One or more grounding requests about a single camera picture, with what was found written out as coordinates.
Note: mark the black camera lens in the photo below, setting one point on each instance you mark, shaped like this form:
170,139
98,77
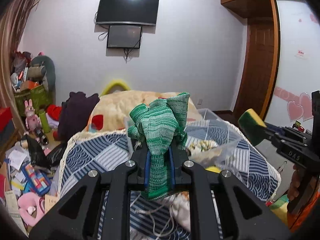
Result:
41,136

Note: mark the dark purple garment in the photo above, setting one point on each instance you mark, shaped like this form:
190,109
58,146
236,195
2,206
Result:
75,114

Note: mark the yellow plush headband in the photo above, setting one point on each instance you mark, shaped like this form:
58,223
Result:
116,85

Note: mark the clear plastic storage box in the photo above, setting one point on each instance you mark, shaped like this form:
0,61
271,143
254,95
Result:
216,133

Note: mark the right hand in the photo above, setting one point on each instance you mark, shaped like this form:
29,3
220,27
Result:
295,185

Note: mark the green bottle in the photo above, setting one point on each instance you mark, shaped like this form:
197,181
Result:
44,121

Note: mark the green knitted cloth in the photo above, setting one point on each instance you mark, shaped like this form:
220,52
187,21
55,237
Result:
158,129

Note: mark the red box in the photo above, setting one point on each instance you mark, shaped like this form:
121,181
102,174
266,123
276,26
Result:
5,117

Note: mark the yellow green sponge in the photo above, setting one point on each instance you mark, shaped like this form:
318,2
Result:
252,126

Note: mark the small wall monitor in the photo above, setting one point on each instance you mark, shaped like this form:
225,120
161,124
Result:
124,36

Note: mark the grey green neck pillow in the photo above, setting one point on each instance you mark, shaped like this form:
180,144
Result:
42,69

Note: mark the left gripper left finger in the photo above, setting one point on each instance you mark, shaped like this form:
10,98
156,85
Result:
141,176

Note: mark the brown wooden door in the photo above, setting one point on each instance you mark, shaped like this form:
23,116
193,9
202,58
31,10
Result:
257,67

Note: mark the colourful block puzzle box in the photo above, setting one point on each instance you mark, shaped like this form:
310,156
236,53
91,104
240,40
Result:
36,179

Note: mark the striped red beige curtain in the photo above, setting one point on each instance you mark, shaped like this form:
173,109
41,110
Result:
14,15

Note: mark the red plush item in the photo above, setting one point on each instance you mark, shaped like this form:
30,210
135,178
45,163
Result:
54,112

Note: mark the pink plush toy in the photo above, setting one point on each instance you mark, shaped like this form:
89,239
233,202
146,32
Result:
31,208

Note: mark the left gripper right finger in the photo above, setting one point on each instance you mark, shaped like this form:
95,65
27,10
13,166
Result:
177,176

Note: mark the green cardboard box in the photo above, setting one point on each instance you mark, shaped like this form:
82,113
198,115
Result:
40,97

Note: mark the blue white patterned bedspread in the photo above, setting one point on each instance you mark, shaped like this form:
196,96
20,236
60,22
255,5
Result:
164,218

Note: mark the white wardrobe sliding door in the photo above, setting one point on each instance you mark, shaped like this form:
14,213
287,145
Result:
298,68

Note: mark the beige fleece blanket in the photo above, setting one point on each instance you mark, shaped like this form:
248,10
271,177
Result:
110,112

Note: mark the cartoon print cloth scrunchie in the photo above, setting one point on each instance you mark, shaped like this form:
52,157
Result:
201,146

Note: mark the pink bunny plush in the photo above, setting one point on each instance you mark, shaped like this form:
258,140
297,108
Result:
32,120

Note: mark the large black wall television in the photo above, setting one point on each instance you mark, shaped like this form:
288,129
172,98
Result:
140,12

